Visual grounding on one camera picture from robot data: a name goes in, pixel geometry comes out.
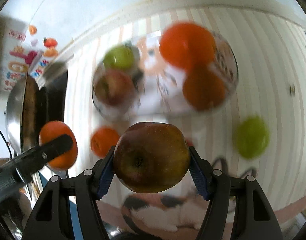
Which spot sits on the steel wok with lid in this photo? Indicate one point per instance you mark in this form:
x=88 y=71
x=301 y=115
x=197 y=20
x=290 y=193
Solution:
x=26 y=114

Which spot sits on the black induction cooktop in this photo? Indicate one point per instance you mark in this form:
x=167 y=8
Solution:
x=53 y=99

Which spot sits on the colourful wall sticker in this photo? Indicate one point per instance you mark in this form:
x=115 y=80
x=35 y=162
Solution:
x=24 y=49

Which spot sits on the dark red apple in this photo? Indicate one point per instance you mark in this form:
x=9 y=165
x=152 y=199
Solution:
x=151 y=157

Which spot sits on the striped cat table mat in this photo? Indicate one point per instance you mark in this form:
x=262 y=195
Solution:
x=271 y=55

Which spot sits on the oval floral ceramic plate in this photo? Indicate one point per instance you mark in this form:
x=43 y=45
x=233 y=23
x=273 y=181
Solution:
x=158 y=84

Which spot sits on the small dark orange tangerine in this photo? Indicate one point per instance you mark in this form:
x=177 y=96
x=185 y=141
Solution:
x=203 y=89

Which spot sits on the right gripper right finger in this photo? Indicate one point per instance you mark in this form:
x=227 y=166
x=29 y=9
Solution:
x=254 y=217

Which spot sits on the large orange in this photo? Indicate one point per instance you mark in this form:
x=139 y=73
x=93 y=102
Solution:
x=185 y=45

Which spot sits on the green apple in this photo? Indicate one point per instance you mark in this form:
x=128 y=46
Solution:
x=252 y=137
x=119 y=57

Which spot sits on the small fruit stem scrap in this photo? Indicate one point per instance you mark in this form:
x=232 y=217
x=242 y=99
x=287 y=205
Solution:
x=292 y=89

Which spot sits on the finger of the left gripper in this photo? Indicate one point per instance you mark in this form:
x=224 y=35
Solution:
x=37 y=157

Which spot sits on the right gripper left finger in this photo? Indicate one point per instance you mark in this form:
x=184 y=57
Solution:
x=51 y=217

